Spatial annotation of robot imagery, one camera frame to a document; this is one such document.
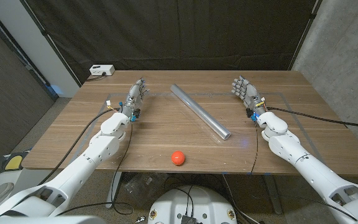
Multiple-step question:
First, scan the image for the black box on torso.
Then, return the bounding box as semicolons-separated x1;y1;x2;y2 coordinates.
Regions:
180;214;198;224

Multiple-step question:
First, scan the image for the clear plastic bag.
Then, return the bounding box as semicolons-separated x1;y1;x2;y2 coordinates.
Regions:
124;173;164;205

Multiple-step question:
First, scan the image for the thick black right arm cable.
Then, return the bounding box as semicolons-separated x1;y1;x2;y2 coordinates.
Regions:
265;106;358;131

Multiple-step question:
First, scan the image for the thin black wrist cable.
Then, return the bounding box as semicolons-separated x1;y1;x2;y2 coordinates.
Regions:
56;123;135;216
250;123;260;175

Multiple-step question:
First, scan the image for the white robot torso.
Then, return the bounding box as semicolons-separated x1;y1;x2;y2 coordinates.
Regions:
147;185;238;224

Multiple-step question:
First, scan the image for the silver cling film roll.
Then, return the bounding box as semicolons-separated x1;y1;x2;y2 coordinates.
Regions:
170;83;232;141

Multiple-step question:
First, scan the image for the black backdrop curtain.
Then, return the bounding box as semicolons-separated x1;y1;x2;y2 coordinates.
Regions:
20;0;323;83

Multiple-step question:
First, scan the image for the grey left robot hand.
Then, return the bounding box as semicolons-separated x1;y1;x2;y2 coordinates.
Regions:
120;77;150;121

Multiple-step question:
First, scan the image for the white power box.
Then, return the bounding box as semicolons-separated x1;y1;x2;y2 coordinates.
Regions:
89;64;116;77

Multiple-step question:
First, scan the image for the grey table leg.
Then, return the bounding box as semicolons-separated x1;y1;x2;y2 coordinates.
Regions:
262;174;284;215
106;171;123;209

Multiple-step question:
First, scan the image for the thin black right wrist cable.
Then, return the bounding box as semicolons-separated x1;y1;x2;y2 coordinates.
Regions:
250;123;260;175

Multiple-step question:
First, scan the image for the white robot shoulder housing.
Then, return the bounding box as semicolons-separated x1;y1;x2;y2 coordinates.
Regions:
0;215;107;224

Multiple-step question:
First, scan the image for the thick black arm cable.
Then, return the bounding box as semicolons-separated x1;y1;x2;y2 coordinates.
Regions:
265;106;358;131
37;107;122;186

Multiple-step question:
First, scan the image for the thin black left wrist cable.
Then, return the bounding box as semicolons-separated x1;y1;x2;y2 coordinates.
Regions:
56;123;135;216

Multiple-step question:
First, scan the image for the orange ball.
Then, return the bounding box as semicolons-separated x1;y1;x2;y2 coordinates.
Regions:
171;151;186;166

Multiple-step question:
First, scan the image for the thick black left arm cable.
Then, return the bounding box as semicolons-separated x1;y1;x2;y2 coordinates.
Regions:
37;107;122;186

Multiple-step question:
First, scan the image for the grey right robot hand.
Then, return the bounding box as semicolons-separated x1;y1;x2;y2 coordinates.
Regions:
231;75;269;119

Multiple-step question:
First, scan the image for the black backdrop stand pole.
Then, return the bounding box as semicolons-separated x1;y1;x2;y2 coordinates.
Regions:
287;0;323;71
20;0;82;88

